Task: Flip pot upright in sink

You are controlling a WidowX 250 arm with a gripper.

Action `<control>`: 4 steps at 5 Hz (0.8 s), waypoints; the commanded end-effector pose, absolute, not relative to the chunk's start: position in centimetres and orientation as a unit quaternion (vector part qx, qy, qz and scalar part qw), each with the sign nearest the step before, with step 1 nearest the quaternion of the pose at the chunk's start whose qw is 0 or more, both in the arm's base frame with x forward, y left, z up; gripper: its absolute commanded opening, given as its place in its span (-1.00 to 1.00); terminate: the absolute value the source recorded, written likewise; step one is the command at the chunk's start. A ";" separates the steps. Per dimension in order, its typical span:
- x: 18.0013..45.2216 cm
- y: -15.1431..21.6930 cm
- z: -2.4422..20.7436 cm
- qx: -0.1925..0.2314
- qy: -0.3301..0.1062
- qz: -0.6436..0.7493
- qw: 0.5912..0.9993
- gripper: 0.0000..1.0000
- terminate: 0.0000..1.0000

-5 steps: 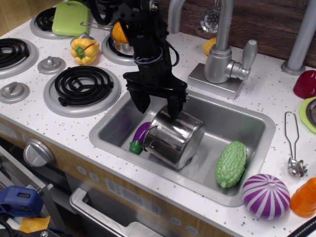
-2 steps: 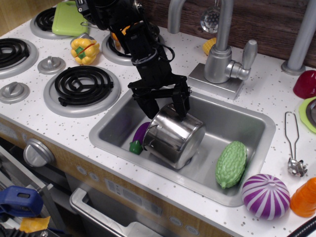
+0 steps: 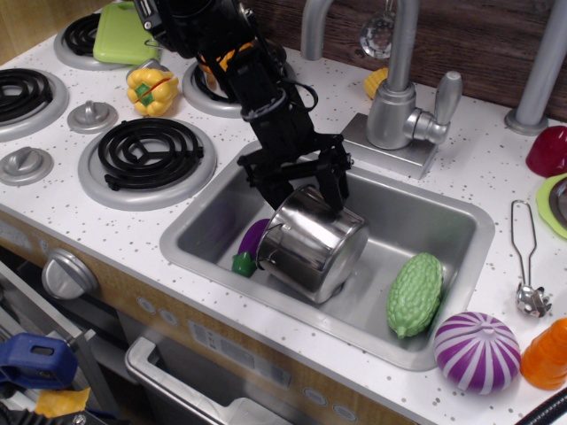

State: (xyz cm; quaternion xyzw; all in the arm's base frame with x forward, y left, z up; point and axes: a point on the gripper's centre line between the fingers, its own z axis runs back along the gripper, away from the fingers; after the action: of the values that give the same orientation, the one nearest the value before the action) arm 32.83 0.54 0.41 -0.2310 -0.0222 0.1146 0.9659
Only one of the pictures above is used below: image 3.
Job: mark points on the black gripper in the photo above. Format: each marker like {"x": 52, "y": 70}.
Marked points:
{"x": 290, "y": 148}

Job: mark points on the stainless steel pot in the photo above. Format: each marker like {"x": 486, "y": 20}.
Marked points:
{"x": 310, "y": 247}

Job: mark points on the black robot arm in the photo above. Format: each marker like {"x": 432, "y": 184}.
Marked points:
{"x": 225, "y": 36}

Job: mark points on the grey sink basin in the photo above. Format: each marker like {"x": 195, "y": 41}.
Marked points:
{"x": 403, "y": 221}

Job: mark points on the silver toy faucet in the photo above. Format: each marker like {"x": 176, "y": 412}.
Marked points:
{"x": 396, "y": 134}

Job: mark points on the purple toy eggplant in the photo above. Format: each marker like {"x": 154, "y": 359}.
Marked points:
{"x": 244, "y": 262}

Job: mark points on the yellow toy corn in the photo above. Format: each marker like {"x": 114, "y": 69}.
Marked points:
{"x": 373, "y": 81}

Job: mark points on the orange toy pumpkin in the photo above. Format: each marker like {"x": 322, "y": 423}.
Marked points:
{"x": 223, "y": 62}

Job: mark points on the grey burner under saucepan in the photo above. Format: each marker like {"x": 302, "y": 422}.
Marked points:
{"x": 201, "y": 97}

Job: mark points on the small steel saucepan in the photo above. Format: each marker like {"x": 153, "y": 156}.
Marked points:
{"x": 276, "y": 52}

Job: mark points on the hanging metal skimmer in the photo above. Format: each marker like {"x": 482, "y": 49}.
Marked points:
{"x": 377, "y": 33}

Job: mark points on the green toy bitter gourd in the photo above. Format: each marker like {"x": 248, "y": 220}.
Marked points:
{"x": 414, "y": 296}

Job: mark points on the black front coil burner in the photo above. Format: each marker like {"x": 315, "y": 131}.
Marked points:
{"x": 147, "y": 164}

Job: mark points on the black coil burner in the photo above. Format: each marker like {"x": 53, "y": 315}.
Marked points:
{"x": 31, "y": 100}
{"x": 147, "y": 164}
{"x": 74, "y": 46}

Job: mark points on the yellow toy bell pepper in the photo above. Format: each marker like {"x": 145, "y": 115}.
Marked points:
{"x": 152, "y": 91}

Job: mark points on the grey stove knob middle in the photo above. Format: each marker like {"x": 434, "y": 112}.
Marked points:
{"x": 92, "y": 117}

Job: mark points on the grey stove knob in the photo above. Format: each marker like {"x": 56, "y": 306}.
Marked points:
{"x": 92, "y": 117}
{"x": 25, "y": 166}

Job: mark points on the green cutting board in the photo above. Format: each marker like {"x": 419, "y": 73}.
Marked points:
{"x": 121, "y": 37}

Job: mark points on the red toy pepper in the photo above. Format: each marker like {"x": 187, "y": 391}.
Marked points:
{"x": 547, "y": 156}

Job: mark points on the purple striped toy onion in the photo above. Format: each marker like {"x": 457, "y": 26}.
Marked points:
{"x": 477, "y": 353}

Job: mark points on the green plate with bowl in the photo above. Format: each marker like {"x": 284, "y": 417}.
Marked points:
{"x": 551, "y": 203}

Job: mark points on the grey oven front knob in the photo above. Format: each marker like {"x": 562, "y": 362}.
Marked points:
{"x": 66, "y": 277}

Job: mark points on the metal pasta server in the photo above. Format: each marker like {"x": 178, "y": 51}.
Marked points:
{"x": 530, "y": 300}

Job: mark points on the black back coil burner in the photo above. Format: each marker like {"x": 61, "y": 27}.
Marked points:
{"x": 74, "y": 46}

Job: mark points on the black left coil burner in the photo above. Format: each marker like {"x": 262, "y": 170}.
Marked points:
{"x": 31, "y": 100}

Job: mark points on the grey stove knob left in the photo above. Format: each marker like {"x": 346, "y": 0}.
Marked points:
{"x": 25, "y": 166}

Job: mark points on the orange toy carrot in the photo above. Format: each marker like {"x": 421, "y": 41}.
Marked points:
{"x": 543, "y": 363}

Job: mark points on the blue clamp tool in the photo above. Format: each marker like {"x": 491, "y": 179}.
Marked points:
{"x": 37, "y": 362}

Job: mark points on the grey vertical post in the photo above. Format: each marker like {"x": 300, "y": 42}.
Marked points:
{"x": 529, "y": 117}

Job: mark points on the silver oven door handle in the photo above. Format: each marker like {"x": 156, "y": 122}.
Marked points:
{"x": 201, "y": 392}

